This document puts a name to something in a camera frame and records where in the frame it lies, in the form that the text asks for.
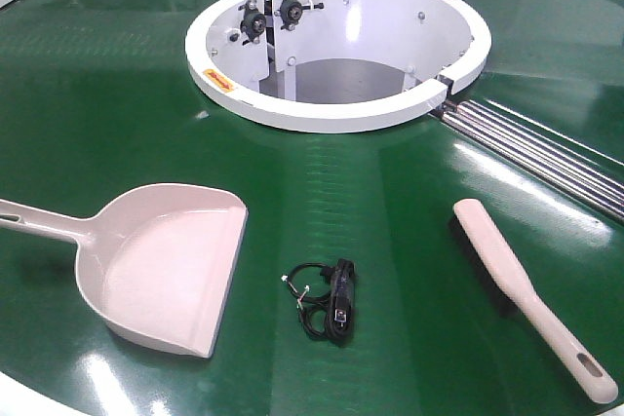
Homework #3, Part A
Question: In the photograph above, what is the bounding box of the black USB cable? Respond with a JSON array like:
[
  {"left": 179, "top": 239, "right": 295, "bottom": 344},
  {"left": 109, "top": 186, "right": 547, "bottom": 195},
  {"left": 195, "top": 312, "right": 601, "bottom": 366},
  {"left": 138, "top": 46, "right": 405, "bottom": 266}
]
[{"left": 281, "top": 258, "right": 358, "bottom": 348}]

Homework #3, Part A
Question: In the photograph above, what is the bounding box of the pink hand brush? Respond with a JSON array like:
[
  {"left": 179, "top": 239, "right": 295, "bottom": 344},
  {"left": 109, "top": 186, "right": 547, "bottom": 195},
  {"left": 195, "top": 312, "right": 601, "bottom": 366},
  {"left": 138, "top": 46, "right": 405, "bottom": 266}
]
[{"left": 452, "top": 199, "right": 619, "bottom": 404}]

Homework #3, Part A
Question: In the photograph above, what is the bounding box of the white central ring housing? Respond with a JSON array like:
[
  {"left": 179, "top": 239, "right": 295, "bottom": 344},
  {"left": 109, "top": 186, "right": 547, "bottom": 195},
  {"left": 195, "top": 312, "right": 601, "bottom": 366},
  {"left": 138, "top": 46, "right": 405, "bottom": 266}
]
[{"left": 185, "top": 0, "right": 492, "bottom": 133}]

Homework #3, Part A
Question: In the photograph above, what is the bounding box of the black bearing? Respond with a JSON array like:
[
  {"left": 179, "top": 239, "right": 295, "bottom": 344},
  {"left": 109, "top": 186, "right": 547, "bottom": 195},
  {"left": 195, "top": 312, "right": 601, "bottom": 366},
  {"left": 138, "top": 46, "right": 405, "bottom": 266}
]
[
  {"left": 278, "top": 0, "right": 325, "bottom": 31},
  {"left": 239, "top": 0, "right": 267, "bottom": 45}
]

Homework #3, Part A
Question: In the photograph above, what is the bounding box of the pink plastic dustpan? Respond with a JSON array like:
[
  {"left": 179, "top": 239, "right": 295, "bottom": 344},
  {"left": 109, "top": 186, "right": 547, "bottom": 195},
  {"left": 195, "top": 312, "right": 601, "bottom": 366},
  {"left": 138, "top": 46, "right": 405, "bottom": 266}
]
[{"left": 1, "top": 183, "right": 248, "bottom": 359}]

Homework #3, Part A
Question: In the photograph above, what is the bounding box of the black bearing right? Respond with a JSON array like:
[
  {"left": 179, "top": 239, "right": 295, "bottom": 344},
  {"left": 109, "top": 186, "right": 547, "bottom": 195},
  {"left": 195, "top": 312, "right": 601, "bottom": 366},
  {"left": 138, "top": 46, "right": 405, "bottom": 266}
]
[{"left": 278, "top": 0, "right": 325, "bottom": 31}]

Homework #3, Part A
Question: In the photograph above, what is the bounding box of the steel rollers right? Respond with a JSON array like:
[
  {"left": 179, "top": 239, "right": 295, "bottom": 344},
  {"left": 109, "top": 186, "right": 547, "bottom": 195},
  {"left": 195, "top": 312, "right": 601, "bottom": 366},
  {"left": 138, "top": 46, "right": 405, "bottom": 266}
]
[{"left": 431, "top": 100, "right": 623, "bottom": 222}]

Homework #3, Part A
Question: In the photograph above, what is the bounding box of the black bearing left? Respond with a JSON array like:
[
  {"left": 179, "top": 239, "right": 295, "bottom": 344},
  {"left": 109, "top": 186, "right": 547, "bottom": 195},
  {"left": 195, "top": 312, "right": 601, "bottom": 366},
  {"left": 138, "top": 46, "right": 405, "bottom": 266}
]
[{"left": 239, "top": 0, "right": 267, "bottom": 45}]

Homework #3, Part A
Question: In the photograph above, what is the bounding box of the orange warning sticker front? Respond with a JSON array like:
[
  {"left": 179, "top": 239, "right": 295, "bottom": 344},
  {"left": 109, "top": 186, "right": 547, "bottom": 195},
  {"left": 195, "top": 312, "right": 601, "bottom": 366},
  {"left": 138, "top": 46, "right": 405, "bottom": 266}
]
[{"left": 204, "top": 69, "right": 235, "bottom": 93}]

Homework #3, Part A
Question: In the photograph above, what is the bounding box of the green conveyor belt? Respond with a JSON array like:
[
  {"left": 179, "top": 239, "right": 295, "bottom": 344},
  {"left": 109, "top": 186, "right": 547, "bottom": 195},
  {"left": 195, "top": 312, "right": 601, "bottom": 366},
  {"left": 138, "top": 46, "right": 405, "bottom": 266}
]
[{"left": 0, "top": 0, "right": 624, "bottom": 416}]

